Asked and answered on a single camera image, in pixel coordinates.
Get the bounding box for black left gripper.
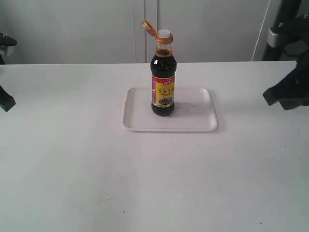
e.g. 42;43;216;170
0;33;17;112

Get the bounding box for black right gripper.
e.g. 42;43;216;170
263;14;309;110

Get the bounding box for dark grey vertical post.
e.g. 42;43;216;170
261;0;302;61

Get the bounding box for white plastic tray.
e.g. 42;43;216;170
121;87;219;132

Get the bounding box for soy sauce bottle gold cap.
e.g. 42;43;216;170
141;20;177;116

